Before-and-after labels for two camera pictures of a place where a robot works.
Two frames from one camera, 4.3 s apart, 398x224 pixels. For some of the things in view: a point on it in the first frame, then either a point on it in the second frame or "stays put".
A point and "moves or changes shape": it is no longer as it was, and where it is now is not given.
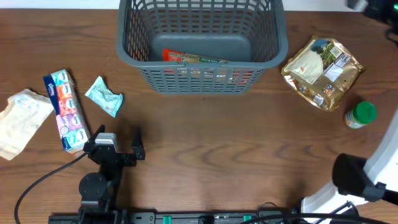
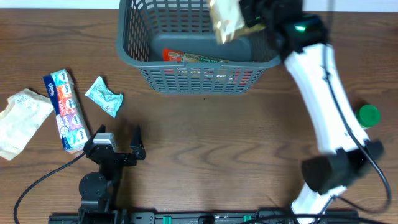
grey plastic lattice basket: x=202 y=47 stays put
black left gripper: x=130 y=160 stays put
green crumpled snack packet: x=107 y=99 stays put
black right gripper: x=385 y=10 → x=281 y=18
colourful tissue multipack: x=70 y=117 stays put
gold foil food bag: x=323 y=71 moves or changes shape
